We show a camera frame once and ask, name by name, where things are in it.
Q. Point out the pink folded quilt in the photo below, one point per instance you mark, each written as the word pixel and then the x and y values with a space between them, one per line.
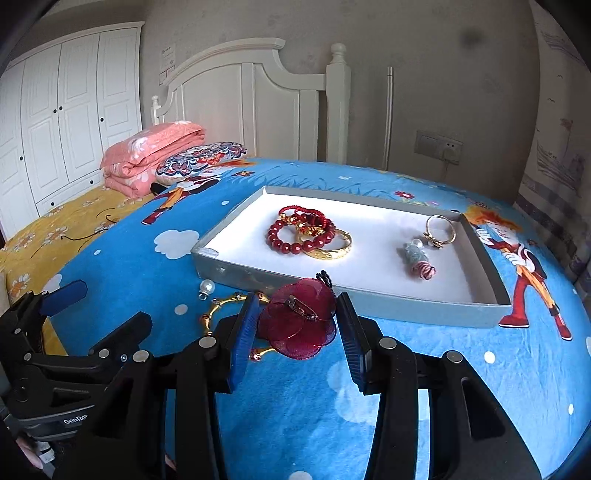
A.
pixel 147 157

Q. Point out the patterned round pillow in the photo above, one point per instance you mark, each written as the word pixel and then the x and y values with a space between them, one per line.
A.
pixel 198 161

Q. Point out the wall socket with plug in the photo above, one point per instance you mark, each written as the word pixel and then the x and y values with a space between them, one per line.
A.
pixel 450 151

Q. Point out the glass bottle pendant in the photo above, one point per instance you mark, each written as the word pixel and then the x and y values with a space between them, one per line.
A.
pixel 415 254

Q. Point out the blue cartoon printed blanket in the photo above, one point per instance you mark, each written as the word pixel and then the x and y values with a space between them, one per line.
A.
pixel 461 369

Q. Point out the person's left hand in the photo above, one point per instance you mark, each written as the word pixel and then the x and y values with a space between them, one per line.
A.
pixel 28 454

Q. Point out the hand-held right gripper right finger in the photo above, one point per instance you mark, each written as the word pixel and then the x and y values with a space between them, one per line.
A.
pixel 353 344

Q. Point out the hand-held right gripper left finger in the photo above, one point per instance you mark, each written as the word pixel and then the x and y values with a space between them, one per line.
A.
pixel 242 344

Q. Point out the ship print curtain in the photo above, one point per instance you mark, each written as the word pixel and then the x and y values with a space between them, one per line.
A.
pixel 558 161

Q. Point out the grey wall switch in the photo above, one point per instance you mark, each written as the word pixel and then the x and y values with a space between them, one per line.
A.
pixel 426 143

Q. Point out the white bed headboard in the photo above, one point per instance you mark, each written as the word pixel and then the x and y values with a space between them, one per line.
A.
pixel 240 106

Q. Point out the yellow floral bedsheet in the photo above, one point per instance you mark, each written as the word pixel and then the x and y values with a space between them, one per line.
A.
pixel 41 226

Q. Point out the white wardrobe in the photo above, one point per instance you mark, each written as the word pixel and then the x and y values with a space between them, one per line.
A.
pixel 60 124

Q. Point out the white pearl charm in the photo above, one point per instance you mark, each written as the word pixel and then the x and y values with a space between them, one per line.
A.
pixel 208 286

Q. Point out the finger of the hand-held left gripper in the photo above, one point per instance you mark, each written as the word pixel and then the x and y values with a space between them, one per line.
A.
pixel 64 295
pixel 129 332

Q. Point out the plain gold bangle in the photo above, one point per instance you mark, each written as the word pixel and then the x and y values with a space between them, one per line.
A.
pixel 323 255

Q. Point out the grey cardboard tray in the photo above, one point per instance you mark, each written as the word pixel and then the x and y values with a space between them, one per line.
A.
pixel 360 258

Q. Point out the gold bamboo bangle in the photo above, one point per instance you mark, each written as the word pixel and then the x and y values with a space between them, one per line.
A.
pixel 226 300

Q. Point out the dark red flower brooch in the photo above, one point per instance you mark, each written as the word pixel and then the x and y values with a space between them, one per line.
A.
pixel 295 323

